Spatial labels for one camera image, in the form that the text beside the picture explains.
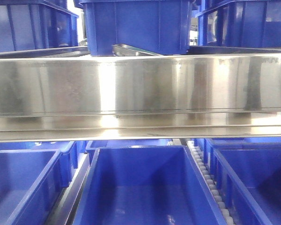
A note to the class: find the stainless steel shelf front beam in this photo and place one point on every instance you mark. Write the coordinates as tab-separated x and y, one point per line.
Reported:
235	95

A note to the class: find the dark blue bin centre rear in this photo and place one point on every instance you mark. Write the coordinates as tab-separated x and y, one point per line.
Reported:
95	144

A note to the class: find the dark blue bin centre front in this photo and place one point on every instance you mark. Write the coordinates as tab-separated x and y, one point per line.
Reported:
159	185

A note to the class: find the dark blue bin right rear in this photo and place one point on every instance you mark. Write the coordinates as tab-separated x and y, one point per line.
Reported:
208	145

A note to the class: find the dark blue bin upper centre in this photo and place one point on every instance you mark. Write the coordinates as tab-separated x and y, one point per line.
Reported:
160	26

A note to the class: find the dark blue bin right front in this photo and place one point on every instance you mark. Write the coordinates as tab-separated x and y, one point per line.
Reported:
249	182

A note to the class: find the white roller track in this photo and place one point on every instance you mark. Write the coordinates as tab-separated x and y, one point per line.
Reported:
198	158

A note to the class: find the dark blue bin left front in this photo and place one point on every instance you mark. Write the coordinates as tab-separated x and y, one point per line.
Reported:
30	183

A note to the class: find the dark blue bin upper right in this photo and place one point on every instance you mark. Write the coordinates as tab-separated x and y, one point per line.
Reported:
240	23

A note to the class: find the dark blue bin upper left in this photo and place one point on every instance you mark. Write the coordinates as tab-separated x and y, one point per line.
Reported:
36	24

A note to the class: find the metal divider rail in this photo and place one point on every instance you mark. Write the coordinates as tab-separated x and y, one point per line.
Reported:
66	205

